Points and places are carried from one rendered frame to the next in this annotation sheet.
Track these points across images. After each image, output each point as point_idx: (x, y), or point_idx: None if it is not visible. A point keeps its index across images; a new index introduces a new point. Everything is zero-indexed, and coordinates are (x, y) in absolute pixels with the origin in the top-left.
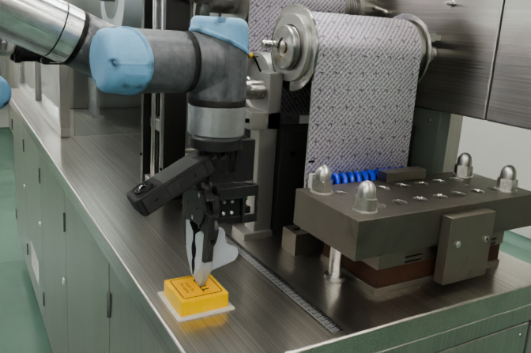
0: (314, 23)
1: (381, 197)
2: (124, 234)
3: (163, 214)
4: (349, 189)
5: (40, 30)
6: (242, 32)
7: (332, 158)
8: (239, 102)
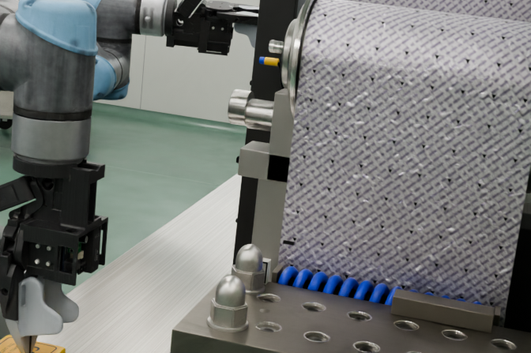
0: (300, 19)
1: (312, 322)
2: (106, 286)
3: (197, 282)
4: (296, 299)
5: None
6: (57, 20)
7: (330, 247)
8: (50, 113)
